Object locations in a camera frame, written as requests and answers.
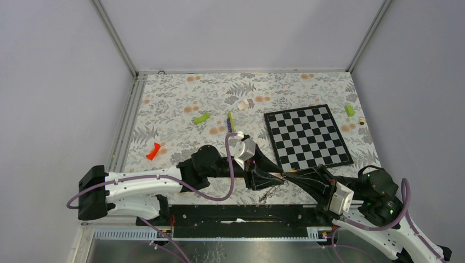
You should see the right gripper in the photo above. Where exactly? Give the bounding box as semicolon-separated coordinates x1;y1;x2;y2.
282;162;355;209

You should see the black white chessboard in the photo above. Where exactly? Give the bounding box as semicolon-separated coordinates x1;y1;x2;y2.
264;104;354;171

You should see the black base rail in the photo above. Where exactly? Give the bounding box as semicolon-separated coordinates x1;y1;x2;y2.
148;204;333;239

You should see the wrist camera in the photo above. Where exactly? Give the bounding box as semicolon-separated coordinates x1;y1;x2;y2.
234;135;256;170
328;182;354;215

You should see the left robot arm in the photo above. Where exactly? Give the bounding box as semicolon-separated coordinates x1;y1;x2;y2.
77;141;284;225

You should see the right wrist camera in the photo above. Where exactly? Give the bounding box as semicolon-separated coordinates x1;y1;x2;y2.
328;182;354;215

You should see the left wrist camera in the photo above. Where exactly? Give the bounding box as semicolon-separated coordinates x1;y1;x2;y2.
234;135;256;170

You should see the small green block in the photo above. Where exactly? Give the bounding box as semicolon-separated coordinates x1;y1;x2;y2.
344;105;355;117

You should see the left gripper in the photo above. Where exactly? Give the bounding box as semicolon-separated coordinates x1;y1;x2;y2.
207;145;285;190

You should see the red curved block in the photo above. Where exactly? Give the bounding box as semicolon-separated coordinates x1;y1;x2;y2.
146;142;161;161

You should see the cream toy block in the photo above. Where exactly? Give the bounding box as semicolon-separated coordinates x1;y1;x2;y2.
237;99;250;111

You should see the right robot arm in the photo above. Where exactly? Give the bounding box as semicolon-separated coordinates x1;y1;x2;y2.
283;165;452;262

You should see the floral table mat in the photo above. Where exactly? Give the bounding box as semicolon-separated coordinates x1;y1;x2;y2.
115;72;394;206

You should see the large silver keyring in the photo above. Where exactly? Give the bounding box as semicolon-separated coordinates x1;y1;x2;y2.
258;175;287;204

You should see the green curved block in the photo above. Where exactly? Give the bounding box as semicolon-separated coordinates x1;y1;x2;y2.
193;112;210;125

